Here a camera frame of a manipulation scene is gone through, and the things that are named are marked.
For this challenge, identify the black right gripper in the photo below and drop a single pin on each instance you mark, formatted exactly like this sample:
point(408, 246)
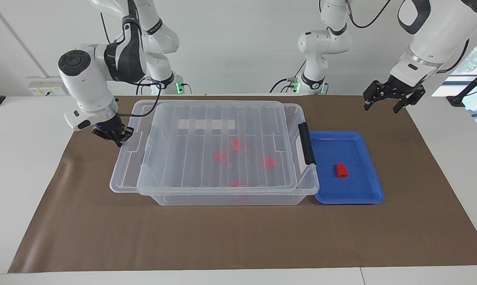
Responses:
point(109, 130)

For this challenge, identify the brown paper table mat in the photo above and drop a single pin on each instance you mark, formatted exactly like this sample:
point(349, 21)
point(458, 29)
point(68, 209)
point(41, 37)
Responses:
point(238, 237)

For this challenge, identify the clear plastic storage box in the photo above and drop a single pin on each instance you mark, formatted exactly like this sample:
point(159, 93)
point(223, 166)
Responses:
point(222, 200)

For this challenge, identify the clear ribbed plastic lid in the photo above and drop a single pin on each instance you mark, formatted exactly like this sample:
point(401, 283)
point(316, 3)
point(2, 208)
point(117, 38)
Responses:
point(127, 174)

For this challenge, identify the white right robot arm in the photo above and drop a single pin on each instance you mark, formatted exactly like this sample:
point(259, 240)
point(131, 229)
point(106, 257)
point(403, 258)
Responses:
point(88, 79)

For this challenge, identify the white wall socket strip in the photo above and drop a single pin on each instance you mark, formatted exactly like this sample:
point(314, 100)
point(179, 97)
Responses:
point(44, 92)

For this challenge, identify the black angled stand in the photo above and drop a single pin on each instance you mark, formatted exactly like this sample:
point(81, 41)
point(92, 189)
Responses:
point(458, 99)

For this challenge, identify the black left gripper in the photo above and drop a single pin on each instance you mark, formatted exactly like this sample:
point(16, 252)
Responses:
point(399, 89)

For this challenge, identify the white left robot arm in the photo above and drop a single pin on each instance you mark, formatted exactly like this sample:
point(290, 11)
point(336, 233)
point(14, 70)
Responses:
point(440, 31)

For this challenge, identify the blue plastic tray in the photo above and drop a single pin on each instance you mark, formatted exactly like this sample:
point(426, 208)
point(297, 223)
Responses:
point(361, 158)

